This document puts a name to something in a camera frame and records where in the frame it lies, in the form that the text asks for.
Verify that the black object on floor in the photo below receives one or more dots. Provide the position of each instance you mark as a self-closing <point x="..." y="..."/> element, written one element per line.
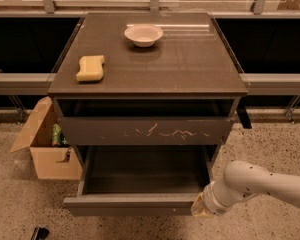
<point x="40" y="233"/>

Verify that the yellow sponge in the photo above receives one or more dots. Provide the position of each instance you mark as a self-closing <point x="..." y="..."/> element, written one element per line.
<point x="90" y="68"/>

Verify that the grey bottom drawer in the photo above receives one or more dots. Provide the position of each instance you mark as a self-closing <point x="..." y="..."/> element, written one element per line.
<point x="141" y="180"/>

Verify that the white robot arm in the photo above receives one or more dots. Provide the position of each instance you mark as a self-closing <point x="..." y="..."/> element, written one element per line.
<point x="241" y="181"/>

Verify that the grey middle drawer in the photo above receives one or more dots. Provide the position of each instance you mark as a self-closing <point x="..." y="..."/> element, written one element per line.
<point x="144" y="131"/>

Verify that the dark grey drawer cabinet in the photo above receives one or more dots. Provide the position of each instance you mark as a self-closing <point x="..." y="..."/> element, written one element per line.
<point x="190" y="72"/>

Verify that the open cardboard box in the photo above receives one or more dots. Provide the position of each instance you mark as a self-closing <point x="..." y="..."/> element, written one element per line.
<point x="50" y="162"/>

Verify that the green snack bag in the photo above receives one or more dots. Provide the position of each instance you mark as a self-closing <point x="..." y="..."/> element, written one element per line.
<point x="58" y="138"/>

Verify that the taped gripper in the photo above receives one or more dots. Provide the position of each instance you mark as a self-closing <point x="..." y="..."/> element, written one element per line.
<point x="208" y="198"/>

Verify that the white ceramic bowl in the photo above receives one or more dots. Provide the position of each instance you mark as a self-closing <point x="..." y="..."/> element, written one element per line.
<point x="143" y="35"/>

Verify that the grey drawer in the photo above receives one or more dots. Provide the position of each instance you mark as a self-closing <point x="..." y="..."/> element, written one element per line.
<point x="141" y="180"/>
<point x="144" y="131"/>

